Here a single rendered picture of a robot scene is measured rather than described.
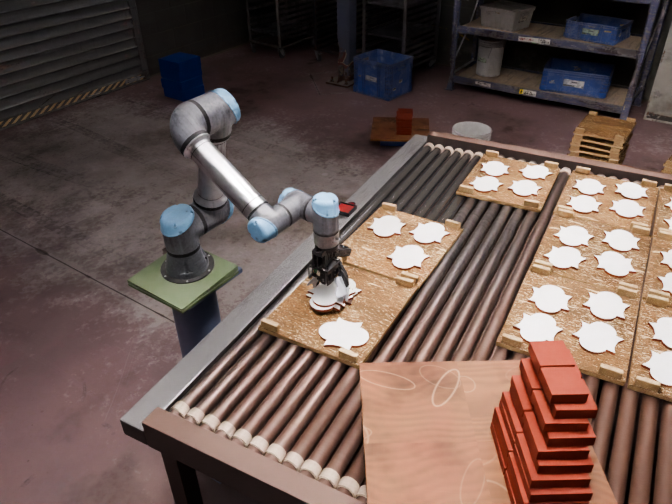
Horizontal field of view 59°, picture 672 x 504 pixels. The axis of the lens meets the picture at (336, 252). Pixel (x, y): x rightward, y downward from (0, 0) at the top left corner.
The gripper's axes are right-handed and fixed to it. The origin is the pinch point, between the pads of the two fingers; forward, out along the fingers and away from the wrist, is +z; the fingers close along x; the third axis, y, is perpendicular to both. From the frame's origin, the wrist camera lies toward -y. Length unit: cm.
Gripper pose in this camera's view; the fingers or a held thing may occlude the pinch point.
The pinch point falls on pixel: (331, 292)
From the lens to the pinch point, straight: 187.5
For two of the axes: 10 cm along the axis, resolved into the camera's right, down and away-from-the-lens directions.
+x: 8.4, 3.0, -4.6
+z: 0.1, 8.3, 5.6
